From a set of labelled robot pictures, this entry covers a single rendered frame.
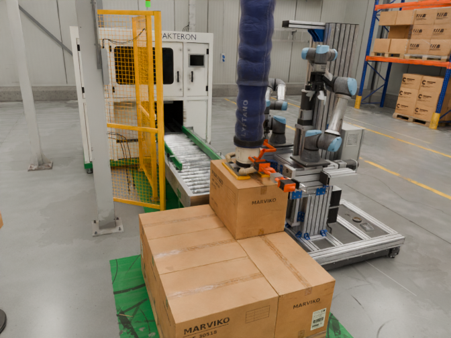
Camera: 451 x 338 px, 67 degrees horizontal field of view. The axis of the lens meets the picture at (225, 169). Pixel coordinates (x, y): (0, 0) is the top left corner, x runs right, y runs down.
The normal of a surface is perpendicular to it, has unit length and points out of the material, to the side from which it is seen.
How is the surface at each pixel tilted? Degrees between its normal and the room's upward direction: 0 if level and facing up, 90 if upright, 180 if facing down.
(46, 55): 90
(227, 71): 90
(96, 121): 90
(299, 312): 90
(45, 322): 0
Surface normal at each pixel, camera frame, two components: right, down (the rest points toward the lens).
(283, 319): 0.37, 0.34
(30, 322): 0.04, -0.93
